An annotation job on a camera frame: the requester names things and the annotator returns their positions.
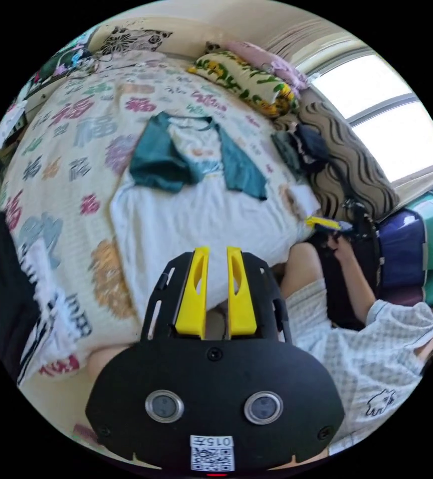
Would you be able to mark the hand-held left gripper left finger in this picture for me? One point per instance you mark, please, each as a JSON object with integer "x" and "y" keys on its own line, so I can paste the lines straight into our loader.
{"x": 191, "y": 299}

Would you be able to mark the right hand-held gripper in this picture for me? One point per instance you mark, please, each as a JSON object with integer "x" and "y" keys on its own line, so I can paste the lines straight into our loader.
{"x": 358, "y": 220}

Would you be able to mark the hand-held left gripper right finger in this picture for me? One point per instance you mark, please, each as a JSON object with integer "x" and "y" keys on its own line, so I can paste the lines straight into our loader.
{"x": 241, "y": 299}

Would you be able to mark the white and green short sleeve shirt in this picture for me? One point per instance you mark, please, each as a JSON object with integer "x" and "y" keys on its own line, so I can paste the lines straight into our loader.
{"x": 186, "y": 220}

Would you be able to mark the person's right forearm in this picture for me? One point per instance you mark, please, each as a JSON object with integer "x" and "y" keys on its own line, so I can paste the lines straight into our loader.
{"x": 358, "y": 288}

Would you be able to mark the person's right hand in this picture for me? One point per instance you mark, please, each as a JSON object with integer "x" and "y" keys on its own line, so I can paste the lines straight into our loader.
{"x": 342, "y": 250}

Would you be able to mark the brown wavy patterned blanket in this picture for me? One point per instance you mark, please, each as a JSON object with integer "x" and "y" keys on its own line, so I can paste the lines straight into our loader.
{"x": 351, "y": 164}

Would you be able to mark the pile of clothes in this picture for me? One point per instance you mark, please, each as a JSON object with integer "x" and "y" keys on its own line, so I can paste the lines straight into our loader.
{"x": 10, "y": 284}
{"x": 306, "y": 147}

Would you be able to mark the blue storage box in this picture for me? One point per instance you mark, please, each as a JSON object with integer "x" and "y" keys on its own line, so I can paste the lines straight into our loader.
{"x": 401, "y": 250}

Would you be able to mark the person's body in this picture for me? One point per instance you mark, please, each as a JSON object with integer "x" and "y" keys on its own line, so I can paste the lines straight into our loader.
{"x": 351, "y": 359}

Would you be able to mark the window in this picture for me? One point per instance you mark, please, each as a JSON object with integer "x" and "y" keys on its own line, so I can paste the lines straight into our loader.
{"x": 388, "y": 112}

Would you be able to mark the yellow and green floral pillow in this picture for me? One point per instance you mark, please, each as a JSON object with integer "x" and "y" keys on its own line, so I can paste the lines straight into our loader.
{"x": 246, "y": 84}

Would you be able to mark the pink pillow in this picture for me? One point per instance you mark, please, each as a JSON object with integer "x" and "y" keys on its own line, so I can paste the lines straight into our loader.
{"x": 265, "y": 60}

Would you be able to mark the curtain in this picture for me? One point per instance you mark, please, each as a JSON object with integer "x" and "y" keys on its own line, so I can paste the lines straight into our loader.
{"x": 313, "y": 41}

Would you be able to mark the bed with printed quilt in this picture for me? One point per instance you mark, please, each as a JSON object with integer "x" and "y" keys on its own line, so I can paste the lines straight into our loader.
{"x": 70, "y": 149}

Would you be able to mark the black and white floral pillow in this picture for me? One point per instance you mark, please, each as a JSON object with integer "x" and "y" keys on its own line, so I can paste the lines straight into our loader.
{"x": 134, "y": 39}

